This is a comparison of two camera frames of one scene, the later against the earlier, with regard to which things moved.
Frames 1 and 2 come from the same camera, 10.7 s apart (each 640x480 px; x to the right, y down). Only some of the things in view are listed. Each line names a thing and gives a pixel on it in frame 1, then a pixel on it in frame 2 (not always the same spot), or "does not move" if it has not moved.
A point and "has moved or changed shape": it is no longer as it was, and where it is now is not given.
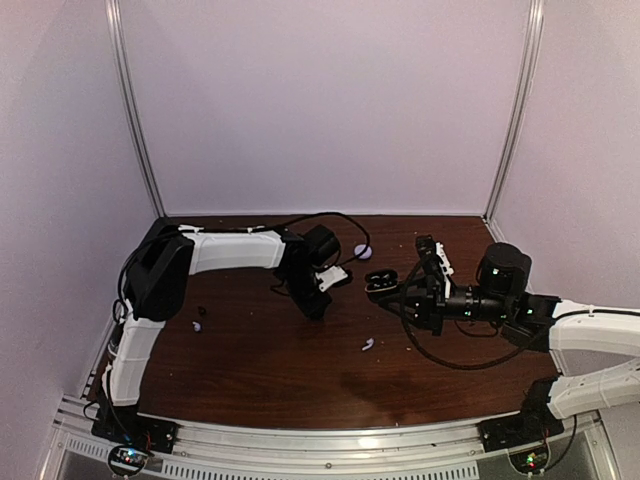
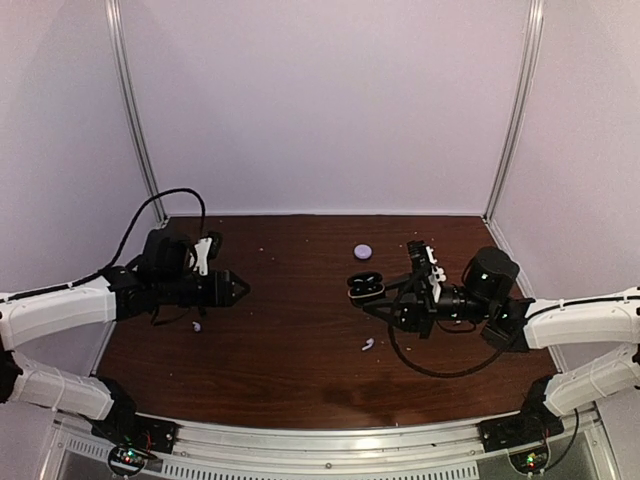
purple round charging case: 360,248 does not move
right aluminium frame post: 523,106 does not move
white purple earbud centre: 370,343 does not move
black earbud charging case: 381,282 has moved or changed shape
